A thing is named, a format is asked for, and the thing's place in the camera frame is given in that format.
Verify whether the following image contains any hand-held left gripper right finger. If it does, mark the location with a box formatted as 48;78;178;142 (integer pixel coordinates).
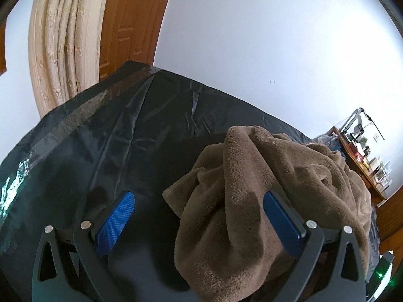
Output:
263;190;367;302

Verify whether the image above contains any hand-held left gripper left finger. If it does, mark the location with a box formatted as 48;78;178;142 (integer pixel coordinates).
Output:
31;190;136;302

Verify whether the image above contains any brown fleece garment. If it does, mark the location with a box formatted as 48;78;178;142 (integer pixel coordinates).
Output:
162;125;374;302

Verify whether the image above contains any clear plastic bag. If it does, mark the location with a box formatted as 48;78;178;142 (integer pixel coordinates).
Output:
315;134;340;148

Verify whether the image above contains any wooden desk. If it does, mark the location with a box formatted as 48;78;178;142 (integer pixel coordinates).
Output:
326;126;392;200

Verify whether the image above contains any black bed cover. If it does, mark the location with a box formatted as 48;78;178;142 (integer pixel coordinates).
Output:
0;60;381;302

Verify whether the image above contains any white desk lamp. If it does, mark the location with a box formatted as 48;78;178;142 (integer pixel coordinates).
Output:
343;107;385;143

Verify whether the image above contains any beige curtain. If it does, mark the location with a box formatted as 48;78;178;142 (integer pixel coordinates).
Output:
28;0;113;118

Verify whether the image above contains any wooden door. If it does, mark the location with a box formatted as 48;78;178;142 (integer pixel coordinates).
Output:
99;0;180;81

